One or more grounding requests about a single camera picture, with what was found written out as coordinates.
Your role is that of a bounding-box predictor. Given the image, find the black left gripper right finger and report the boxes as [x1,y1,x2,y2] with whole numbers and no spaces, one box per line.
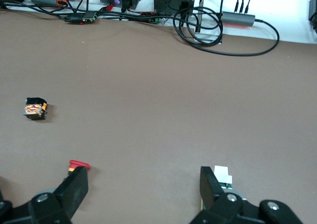
[190,166,248,224]

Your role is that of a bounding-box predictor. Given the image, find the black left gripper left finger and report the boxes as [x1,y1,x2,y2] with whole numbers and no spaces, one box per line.
[28,166,89,224]

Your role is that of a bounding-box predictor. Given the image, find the red mushroom button orange block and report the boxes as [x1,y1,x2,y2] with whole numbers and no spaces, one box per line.
[66,159,91,178]

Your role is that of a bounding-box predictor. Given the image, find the orange black contact block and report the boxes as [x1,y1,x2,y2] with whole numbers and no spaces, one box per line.
[23,97,49,121]

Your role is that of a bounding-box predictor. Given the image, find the grey usb hub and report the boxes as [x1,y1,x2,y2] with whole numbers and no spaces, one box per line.
[220,11,256,28]

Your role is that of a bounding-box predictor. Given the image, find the small green circuit board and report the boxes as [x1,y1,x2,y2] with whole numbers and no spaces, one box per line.
[83,10,98,24]

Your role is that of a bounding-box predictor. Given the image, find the black finned box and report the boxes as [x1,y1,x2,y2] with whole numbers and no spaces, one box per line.
[308,0,317,34]

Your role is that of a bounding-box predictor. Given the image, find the white metal post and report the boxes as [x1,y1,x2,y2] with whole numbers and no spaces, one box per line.
[194,0,223,46]

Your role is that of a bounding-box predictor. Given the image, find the black looped cable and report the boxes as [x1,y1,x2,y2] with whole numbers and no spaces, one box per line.
[172,5,280,57]

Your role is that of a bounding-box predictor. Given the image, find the black cable bundle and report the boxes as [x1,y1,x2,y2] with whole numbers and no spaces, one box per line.
[0,0,174,26]

